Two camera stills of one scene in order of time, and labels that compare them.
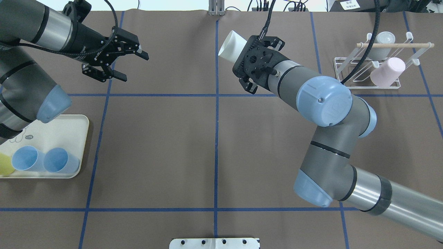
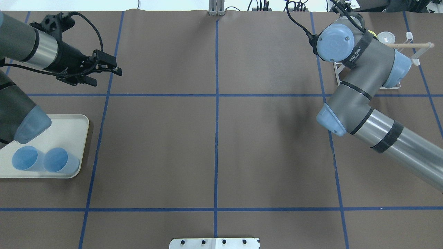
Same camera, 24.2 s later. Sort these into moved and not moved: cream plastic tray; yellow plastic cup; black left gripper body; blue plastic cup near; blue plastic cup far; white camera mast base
Moved: black left gripper body; yellow plastic cup
Not moved: white camera mast base; blue plastic cup near; cream plastic tray; blue plastic cup far
